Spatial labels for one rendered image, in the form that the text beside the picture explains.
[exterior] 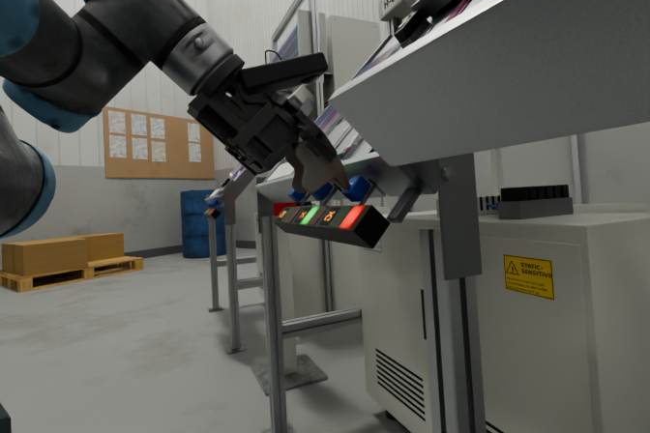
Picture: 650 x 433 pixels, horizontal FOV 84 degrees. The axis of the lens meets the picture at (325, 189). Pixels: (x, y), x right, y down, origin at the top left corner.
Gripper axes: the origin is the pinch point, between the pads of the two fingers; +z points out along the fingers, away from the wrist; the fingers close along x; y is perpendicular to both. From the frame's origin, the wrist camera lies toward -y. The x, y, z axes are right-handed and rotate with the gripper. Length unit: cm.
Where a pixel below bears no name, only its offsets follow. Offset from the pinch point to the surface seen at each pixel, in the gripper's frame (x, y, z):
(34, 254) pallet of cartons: -378, 121, -72
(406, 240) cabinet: -33.1, -13.0, 34.3
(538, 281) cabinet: 1.9, -10.0, 37.1
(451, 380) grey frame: 13.6, 13.2, 17.8
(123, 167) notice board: -524, 8, -93
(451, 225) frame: 14.4, 1.4, 7.5
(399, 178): 6.5, -2.4, 3.6
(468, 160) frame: 14.4, -5.4, 5.1
